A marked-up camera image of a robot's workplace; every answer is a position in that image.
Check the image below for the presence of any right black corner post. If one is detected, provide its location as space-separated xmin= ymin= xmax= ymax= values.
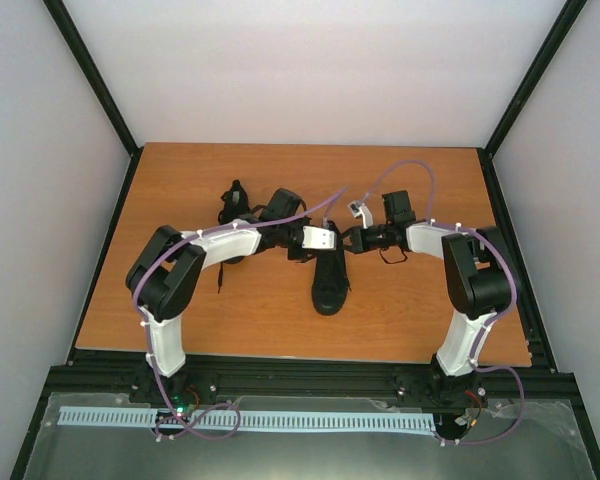
xmin=482 ymin=0 xmax=589 ymax=156

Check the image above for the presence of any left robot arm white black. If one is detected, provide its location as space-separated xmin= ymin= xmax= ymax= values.
xmin=125 ymin=181 xmax=337 ymax=403

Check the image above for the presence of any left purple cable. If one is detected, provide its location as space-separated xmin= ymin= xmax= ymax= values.
xmin=130 ymin=185 xmax=351 ymax=441

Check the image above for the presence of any black sneaker with laces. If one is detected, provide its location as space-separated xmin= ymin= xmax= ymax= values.
xmin=305 ymin=220 xmax=351 ymax=316

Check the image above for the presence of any purple cable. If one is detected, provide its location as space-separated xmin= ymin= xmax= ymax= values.
xmin=349 ymin=159 xmax=527 ymax=447
xmin=130 ymin=185 xmax=351 ymax=441

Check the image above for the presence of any left black corner post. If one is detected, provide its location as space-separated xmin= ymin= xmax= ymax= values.
xmin=41 ymin=0 xmax=143 ymax=157

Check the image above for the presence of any black sneaker left one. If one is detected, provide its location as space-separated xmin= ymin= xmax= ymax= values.
xmin=214 ymin=179 xmax=257 ymax=292

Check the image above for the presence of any black corner post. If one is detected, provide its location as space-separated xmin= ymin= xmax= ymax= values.
xmin=41 ymin=0 xmax=143 ymax=157
xmin=482 ymin=0 xmax=589 ymax=156

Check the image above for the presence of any white slotted cable duct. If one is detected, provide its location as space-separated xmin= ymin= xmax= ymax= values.
xmin=57 ymin=406 xmax=435 ymax=435

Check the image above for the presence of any grey metal base plate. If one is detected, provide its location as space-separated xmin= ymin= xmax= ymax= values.
xmin=19 ymin=394 xmax=595 ymax=479

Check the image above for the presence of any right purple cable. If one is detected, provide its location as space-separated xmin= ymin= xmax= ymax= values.
xmin=349 ymin=159 xmax=527 ymax=447

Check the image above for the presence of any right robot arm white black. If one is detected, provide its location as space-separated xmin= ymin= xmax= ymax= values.
xmin=344 ymin=190 xmax=519 ymax=405

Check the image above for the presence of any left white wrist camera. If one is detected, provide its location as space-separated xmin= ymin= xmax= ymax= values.
xmin=301 ymin=225 xmax=338 ymax=251

